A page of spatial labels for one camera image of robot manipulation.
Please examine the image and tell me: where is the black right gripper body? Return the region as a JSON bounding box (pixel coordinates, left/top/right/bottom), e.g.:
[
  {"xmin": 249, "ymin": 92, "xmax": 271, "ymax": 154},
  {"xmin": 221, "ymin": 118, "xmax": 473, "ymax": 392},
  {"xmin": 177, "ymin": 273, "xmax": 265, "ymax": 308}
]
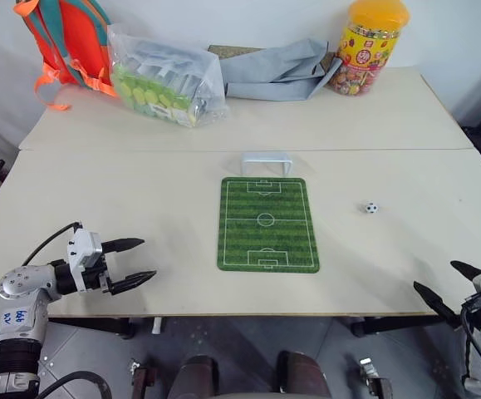
[{"xmin": 457, "ymin": 291, "xmax": 481, "ymax": 333}]

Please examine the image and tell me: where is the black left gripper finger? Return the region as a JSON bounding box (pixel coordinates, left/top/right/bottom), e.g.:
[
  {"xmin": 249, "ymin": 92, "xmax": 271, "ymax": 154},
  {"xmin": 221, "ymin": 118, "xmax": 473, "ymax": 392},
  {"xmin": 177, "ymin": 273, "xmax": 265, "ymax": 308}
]
[
  {"xmin": 109, "ymin": 269, "xmax": 159, "ymax": 297},
  {"xmin": 101, "ymin": 237, "xmax": 146, "ymax": 254}
]

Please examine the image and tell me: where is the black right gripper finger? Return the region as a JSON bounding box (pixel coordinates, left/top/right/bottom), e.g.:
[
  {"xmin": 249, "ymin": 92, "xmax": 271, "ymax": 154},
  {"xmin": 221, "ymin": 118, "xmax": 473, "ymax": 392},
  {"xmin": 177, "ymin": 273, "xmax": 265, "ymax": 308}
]
[
  {"xmin": 413, "ymin": 280, "xmax": 462, "ymax": 330},
  {"xmin": 449, "ymin": 259, "xmax": 481, "ymax": 285}
]

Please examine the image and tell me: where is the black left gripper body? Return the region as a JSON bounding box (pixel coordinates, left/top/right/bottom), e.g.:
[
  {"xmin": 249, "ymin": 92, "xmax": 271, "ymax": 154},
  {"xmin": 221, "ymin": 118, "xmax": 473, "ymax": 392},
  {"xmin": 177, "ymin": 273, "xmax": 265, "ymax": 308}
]
[{"xmin": 82, "ymin": 243, "xmax": 115, "ymax": 295}]

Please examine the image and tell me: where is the green soccer field mat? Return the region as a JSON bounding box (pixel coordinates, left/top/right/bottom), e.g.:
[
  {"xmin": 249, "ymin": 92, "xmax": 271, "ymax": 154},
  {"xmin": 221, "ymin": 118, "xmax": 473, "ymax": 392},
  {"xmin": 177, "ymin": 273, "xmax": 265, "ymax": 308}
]
[{"xmin": 216, "ymin": 176, "xmax": 321, "ymax": 274}]

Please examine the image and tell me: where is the black caster wheel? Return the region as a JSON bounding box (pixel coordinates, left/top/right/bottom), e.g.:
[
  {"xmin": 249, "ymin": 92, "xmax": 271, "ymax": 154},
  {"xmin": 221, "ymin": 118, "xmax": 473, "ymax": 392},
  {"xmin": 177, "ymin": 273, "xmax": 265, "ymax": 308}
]
[
  {"xmin": 357, "ymin": 356, "xmax": 394, "ymax": 399},
  {"xmin": 128, "ymin": 357, "xmax": 151, "ymax": 399}
]

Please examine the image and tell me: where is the dark brown rounded shape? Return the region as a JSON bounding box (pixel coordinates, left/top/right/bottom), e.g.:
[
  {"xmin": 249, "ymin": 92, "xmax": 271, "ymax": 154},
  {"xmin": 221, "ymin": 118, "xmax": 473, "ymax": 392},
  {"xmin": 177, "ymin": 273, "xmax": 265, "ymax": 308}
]
[
  {"xmin": 275, "ymin": 350, "xmax": 333, "ymax": 399},
  {"xmin": 168, "ymin": 354, "xmax": 221, "ymax": 399}
]

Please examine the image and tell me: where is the white toy goal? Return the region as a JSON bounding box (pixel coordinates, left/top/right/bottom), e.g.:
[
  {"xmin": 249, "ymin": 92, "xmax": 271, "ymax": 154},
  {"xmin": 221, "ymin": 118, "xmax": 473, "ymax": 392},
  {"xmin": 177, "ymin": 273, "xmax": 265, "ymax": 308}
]
[{"xmin": 239, "ymin": 151, "xmax": 293, "ymax": 176}]

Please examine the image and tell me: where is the clear bag of green packets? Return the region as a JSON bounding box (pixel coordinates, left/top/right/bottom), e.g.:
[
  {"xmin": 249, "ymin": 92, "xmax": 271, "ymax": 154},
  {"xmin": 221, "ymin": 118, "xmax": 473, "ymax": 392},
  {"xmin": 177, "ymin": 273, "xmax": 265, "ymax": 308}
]
[{"xmin": 106, "ymin": 23, "xmax": 229, "ymax": 130}]

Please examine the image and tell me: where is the orange and teal backpack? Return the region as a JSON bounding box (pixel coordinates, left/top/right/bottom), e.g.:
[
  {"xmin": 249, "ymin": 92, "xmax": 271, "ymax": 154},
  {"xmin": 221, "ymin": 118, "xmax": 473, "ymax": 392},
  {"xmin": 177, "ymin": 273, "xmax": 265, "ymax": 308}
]
[{"xmin": 13, "ymin": 0, "xmax": 119, "ymax": 111}]

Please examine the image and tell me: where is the grey cloth bag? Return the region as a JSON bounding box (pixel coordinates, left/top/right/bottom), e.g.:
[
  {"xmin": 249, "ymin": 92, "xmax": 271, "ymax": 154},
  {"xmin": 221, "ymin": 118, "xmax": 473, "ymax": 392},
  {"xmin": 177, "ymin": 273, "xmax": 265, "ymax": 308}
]
[{"xmin": 218, "ymin": 37, "xmax": 344, "ymax": 103}]

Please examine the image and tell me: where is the candy jar with orange lid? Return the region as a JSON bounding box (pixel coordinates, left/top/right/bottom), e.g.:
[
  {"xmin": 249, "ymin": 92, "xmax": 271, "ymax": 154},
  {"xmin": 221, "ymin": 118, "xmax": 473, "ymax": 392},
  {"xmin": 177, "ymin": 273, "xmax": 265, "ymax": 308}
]
[{"xmin": 326, "ymin": 0, "xmax": 411, "ymax": 98}]

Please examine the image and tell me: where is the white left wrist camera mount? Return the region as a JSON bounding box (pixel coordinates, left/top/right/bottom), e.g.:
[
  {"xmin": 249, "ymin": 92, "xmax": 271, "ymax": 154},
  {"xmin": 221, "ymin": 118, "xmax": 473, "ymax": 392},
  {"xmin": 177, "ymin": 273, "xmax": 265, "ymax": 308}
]
[{"xmin": 66, "ymin": 227, "xmax": 104, "ymax": 294}]

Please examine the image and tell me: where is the black table frame bar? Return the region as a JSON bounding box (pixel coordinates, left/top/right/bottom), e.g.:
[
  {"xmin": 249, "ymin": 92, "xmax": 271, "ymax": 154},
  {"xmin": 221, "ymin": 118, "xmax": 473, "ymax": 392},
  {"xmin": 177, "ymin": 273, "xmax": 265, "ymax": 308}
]
[
  {"xmin": 349, "ymin": 315, "xmax": 441, "ymax": 338},
  {"xmin": 47, "ymin": 317, "xmax": 138, "ymax": 340}
]

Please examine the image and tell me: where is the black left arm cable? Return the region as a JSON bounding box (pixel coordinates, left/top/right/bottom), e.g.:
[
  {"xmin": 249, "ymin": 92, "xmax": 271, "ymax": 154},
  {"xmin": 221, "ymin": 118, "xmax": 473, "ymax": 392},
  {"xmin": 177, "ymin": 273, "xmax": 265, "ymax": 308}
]
[{"xmin": 21, "ymin": 221, "xmax": 84, "ymax": 268}]

